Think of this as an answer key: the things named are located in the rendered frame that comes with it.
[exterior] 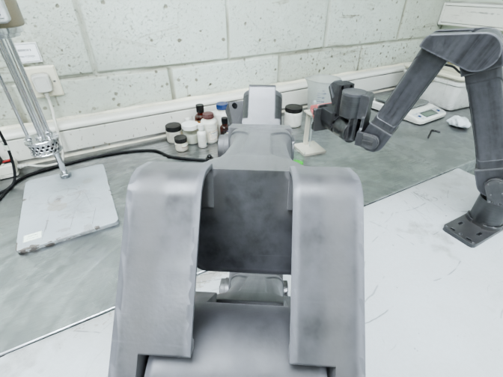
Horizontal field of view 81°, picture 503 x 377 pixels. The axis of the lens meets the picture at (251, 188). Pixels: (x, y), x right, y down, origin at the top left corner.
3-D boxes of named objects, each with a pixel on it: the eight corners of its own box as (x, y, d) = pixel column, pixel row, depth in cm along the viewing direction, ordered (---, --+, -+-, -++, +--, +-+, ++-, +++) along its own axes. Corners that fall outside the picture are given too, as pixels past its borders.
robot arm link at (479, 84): (477, 198, 63) (454, 40, 53) (480, 184, 67) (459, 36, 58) (518, 197, 59) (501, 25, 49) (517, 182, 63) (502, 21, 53)
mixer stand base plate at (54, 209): (120, 224, 68) (118, 220, 67) (16, 255, 60) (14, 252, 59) (104, 165, 89) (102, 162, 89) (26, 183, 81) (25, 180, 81)
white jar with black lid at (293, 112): (296, 129, 112) (297, 111, 107) (280, 125, 115) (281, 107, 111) (304, 123, 116) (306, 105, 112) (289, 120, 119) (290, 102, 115)
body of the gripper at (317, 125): (312, 107, 81) (326, 116, 75) (343, 102, 84) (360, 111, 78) (310, 129, 85) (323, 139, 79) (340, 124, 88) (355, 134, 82)
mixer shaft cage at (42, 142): (63, 153, 66) (13, 28, 52) (28, 160, 64) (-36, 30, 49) (63, 141, 71) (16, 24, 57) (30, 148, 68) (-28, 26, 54)
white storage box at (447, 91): (503, 101, 138) (519, 69, 130) (450, 113, 125) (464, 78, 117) (442, 84, 161) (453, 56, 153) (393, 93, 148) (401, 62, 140)
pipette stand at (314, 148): (325, 152, 96) (331, 114, 89) (304, 156, 94) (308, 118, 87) (313, 142, 102) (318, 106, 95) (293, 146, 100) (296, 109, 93)
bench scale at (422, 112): (419, 127, 114) (423, 114, 111) (365, 107, 132) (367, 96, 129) (446, 117, 122) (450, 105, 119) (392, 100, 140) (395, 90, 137)
